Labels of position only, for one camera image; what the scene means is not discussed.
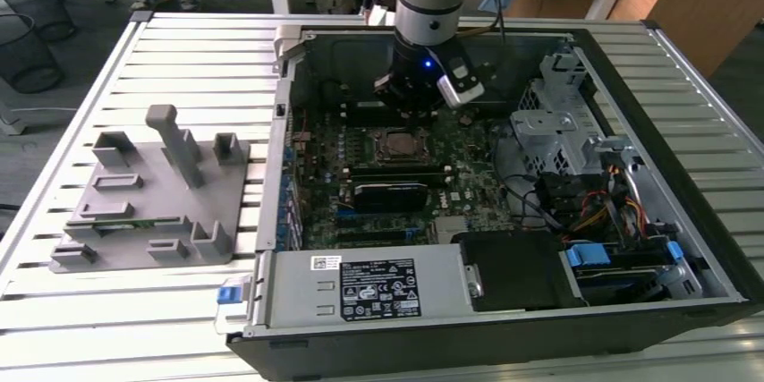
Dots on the silver CPU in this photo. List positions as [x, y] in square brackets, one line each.
[405, 143]

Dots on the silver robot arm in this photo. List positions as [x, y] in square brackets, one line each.
[430, 11]

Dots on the CPU socket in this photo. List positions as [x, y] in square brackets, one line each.
[377, 156]

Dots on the black RAM slot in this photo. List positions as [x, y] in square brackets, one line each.
[401, 173]
[362, 123]
[401, 183]
[362, 107]
[401, 169]
[362, 117]
[362, 112]
[401, 178]

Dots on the silver coin battery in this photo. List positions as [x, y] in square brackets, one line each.
[465, 119]

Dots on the green motherboard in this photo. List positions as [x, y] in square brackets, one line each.
[478, 167]

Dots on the metal drive cage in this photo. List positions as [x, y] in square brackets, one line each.
[550, 131]

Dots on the silver chipset heatsink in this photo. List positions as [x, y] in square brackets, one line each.
[451, 224]

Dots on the black expansion slot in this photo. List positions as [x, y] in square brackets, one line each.
[370, 236]

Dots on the blue disk carrier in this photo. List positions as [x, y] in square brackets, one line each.
[585, 257]

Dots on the silver power supply unit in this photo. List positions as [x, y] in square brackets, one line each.
[287, 288]

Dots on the grey parts rack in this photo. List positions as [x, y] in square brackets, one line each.
[162, 212]

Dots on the wooden cabinet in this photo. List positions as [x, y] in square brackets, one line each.
[710, 6]

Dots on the green RAM stick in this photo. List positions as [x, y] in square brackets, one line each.
[138, 222]

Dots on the blue plastic latch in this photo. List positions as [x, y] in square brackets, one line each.
[675, 252]
[230, 296]

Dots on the black PC case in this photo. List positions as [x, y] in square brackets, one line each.
[418, 350]

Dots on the grey stand base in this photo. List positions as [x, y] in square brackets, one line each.
[13, 124]

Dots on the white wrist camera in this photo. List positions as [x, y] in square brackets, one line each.
[461, 82]

